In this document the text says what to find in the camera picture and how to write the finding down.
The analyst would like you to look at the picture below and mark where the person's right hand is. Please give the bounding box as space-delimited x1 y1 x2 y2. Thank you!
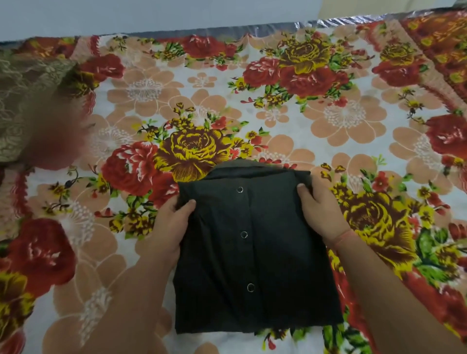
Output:
296 174 353 249

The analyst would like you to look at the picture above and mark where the person's left hand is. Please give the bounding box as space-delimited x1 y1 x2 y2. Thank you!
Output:
143 195 198 264

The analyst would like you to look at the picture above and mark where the black button shirt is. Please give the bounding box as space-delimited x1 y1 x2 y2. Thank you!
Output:
173 158 344 335

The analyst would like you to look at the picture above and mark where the person's left forearm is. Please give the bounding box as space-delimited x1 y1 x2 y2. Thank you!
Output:
81 251 176 354

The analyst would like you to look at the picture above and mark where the person's right forearm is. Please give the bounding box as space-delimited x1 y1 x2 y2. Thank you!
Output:
328 233 467 354

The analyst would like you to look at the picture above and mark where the floral printed bedsheet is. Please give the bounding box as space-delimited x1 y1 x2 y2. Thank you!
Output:
0 9 467 354

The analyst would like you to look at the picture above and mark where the brown lace fabric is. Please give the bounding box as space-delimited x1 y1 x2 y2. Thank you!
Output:
0 47 92 170

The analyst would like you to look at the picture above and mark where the orange thread wrist bracelet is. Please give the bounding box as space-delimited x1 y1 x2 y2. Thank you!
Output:
323 229 360 252

